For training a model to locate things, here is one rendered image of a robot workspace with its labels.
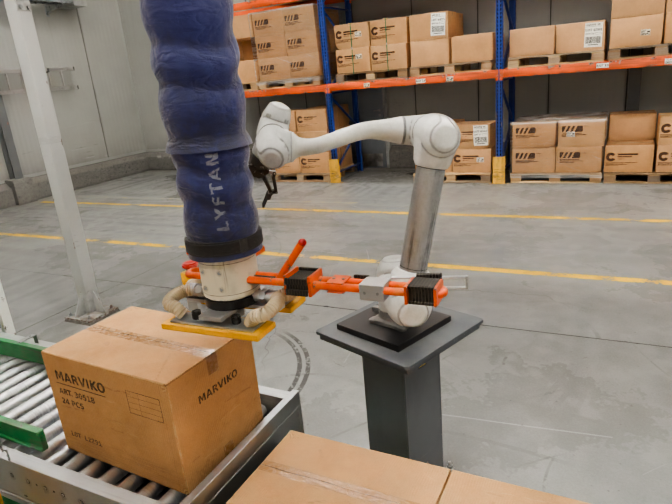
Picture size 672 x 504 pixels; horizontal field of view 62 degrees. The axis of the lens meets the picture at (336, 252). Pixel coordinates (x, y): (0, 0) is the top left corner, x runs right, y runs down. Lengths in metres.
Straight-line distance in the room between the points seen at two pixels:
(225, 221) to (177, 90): 0.36
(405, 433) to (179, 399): 1.02
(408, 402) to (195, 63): 1.52
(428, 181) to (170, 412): 1.11
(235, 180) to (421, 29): 7.40
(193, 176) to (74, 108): 11.20
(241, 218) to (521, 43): 7.19
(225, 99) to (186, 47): 0.15
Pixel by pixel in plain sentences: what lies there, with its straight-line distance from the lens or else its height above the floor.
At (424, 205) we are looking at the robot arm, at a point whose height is 1.30.
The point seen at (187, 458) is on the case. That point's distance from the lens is 1.89.
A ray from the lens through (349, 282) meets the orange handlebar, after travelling 1.52.
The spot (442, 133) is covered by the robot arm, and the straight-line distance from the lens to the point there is 1.86.
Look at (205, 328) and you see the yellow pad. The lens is 1.64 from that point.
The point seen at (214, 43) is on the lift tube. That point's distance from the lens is 1.52.
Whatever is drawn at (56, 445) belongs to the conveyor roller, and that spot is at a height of 0.54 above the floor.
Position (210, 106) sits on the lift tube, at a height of 1.71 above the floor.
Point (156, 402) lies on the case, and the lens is 1.81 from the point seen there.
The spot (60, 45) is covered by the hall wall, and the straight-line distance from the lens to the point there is 12.74.
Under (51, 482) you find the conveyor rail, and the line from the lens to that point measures 2.20.
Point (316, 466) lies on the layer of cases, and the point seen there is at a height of 0.54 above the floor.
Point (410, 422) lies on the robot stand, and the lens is 2.40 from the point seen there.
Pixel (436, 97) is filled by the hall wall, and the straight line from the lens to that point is 10.10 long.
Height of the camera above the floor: 1.77
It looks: 18 degrees down
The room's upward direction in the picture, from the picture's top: 5 degrees counter-clockwise
